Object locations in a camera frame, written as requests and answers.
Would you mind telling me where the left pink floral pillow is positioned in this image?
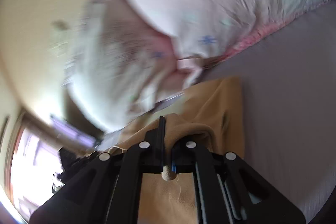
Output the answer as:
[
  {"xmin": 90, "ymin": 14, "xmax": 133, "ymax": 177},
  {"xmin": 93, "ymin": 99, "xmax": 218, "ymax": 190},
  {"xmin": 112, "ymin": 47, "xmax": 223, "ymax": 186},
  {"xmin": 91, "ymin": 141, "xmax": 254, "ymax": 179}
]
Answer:
[{"xmin": 61, "ymin": 0, "xmax": 203, "ymax": 132}]

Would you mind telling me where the window with blinds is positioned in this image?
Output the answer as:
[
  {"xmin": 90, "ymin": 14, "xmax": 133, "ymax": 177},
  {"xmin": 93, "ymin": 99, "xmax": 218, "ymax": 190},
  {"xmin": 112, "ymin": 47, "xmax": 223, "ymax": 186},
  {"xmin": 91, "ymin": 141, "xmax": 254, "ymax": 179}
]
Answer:
[{"xmin": 5, "ymin": 118, "xmax": 62, "ymax": 221}]

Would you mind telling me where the lavender bed sheet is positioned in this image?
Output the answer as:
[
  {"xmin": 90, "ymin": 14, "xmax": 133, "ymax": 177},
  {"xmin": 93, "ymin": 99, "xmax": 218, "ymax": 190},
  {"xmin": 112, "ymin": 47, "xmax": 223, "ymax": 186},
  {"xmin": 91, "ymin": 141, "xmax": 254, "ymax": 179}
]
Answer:
[{"xmin": 203, "ymin": 1, "xmax": 335, "ymax": 221}]

